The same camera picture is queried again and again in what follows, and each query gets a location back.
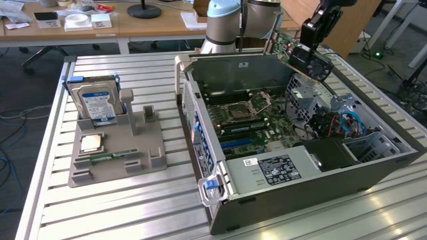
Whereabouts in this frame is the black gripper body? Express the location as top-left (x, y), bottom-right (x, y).
top-left (316, 0), bottom-right (360, 12)

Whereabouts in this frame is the graphics card with black fan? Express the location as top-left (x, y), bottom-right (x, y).
top-left (264, 11), bottom-right (335, 83)

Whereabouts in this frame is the wooden cabinet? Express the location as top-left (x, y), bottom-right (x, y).
top-left (275, 0), bottom-right (383, 59)

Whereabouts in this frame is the white box with red dot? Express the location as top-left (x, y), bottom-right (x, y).
top-left (353, 30), bottom-right (373, 55)

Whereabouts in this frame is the perforated metal disk bay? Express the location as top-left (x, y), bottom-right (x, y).
top-left (285, 74), bottom-right (335, 133)

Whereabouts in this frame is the metal socket cover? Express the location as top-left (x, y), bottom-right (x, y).
top-left (245, 89), bottom-right (279, 116)

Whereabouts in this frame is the brown cardboard box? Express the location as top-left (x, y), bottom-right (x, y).
top-left (192, 0), bottom-right (212, 16)

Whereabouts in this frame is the white paper stack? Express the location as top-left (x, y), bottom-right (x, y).
top-left (179, 11), bottom-right (209, 31)

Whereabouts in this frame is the CPU socket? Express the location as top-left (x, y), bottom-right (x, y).
top-left (221, 101), bottom-right (259, 124)

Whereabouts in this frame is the green motherboard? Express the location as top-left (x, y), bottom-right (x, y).
top-left (196, 83), bottom-right (309, 161)

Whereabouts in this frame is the silver slanted disk bay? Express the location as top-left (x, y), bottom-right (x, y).
top-left (341, 130), bottom-right (403, 163)

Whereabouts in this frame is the black plastic air shroud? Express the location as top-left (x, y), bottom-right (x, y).
top-left (301, 138), bottom-right (361, 173)

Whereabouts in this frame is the long expansion slot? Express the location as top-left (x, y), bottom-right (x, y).
top-left (220, 138), bottom-right (253, 150)

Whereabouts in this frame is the black round lamp base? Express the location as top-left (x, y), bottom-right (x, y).
top-left (125, 0), bottom-right (163, 19)

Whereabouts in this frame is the grey power supply unit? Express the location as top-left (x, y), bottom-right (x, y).
top-left (223, 146), bottom-right (324, 196)

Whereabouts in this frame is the white labelled box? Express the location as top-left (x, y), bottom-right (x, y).
top-left (89, 13), bottom-right (112, 30)

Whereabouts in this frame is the open grey PC case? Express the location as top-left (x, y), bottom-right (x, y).
top-left (173, 46), bottom-right (421, 236)

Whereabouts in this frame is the blue case release latch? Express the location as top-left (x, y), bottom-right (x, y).
top-left (201, 181), bottom-right (220, 198)

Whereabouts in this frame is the dark grey packet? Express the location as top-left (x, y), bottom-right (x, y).
top-left (73, 0), bottom-right (95, 13)

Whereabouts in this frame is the hard disk with blue rails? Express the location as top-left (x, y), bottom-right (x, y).
top-left (63, 71), bottom-right (123, 127)

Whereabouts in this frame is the flat white box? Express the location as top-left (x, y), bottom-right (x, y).
top-left (63, 21), bottom-right (95, 32)

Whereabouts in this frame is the white tape roll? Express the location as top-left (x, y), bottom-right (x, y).
top-left (64, 13), bottom-right (89, 27)

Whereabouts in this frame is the silver CPU chip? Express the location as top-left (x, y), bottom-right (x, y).
top-left (79, 134), bottom-right (105, 152)

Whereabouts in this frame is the black and white card box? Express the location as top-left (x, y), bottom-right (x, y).
top-left (32, 11), bottom-right (63, 29)

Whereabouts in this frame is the wooden desk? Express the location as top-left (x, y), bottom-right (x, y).
top-left (0, 0), bottom-right (301, 55)

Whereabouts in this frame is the grey parts rack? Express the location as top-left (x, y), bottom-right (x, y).
top-left (67, 88), bottom-right (169, 189)

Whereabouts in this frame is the black office chair base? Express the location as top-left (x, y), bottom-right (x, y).
top-left (19, 45), bottom-right (101, 74)

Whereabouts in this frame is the red and white card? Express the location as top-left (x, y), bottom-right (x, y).
top-left (4, 22), bottom-right (31, 30)

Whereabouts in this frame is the clear plastic bag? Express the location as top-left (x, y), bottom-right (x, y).
top-left (0, 4), bottom-right (33, 24)

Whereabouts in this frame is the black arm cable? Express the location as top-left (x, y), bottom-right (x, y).
top-left (235, 0), bottom-right (248, 53)

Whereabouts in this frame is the white table frame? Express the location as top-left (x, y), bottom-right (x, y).
top-left (364, 0), bottom-right (427, 69)

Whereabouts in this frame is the blue wire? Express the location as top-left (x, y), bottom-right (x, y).
top-left (339, 109), bottom-right (367, 138)

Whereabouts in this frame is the white floor cable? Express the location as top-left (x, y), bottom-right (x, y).
top-left (0, 104), bottom-right (51, 120)

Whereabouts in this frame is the blue floor cable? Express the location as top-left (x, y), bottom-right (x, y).
top-left (0, 119), bottom-right (28, 216)

